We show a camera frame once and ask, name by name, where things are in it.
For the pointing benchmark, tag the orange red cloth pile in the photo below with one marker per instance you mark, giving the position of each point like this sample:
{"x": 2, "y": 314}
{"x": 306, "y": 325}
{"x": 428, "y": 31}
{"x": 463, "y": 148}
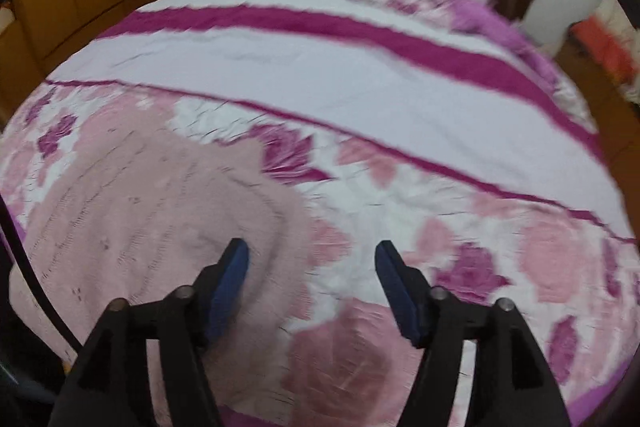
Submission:
{"x": 612, "y": 52}

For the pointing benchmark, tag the floral purple white bedspread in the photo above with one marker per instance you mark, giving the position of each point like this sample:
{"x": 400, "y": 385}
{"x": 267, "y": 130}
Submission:
{"x": 431, "y": 123}

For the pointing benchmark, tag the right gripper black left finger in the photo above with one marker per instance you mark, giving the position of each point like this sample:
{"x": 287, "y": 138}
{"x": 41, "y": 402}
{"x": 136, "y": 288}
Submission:
{"x": 109, "y": 384}

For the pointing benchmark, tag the wooden side cabinet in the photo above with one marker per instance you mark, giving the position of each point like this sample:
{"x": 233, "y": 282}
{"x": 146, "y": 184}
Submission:
{"x": 617, "y": 121}

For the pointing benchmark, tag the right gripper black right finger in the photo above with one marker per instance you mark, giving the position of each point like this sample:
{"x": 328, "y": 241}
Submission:
{"x": 512, "y": 382}

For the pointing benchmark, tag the pink fuzzy knit garment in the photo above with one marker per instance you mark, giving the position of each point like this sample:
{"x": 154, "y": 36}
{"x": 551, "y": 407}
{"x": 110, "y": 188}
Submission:
{"x": 142, "y": 210}

